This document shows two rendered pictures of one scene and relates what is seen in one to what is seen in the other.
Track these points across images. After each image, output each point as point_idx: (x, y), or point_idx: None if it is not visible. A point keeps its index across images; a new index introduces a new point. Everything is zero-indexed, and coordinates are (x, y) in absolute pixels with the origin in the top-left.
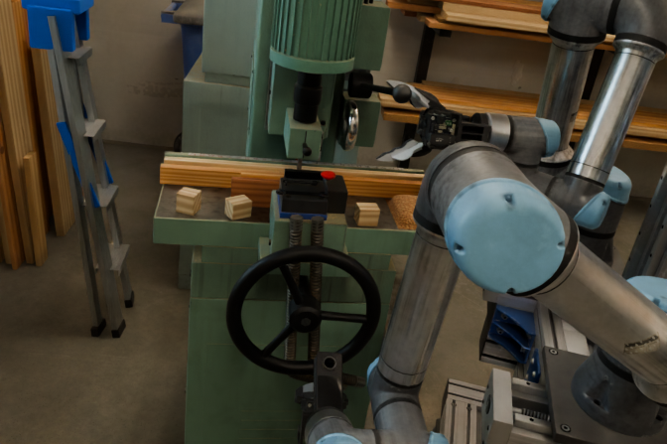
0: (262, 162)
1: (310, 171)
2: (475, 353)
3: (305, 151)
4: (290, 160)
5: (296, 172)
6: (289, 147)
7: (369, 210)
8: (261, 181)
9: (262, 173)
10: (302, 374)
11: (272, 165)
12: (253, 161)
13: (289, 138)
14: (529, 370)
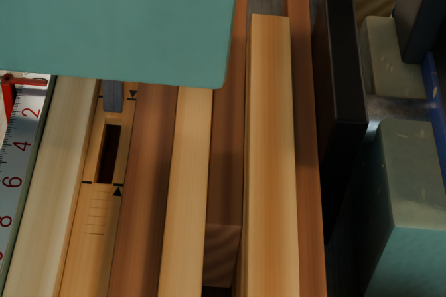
0: (14, 238)
1: (342, 35)
2: None
3: None
4: (19, 112)
5: (364, 84)
6: (230, 40)
7: None
8: (324, 260)
9: (278, 239)
10: None
11: (52, 197)
12: (2, 280)
13: (233, 3)
14: None
